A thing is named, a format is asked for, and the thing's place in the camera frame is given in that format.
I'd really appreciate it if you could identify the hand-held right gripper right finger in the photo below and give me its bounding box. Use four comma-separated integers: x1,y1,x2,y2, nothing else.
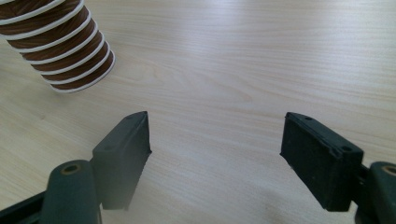
279,111,364,213

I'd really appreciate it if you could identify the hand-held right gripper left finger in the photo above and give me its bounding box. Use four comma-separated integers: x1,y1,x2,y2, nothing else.
92,110,153,211

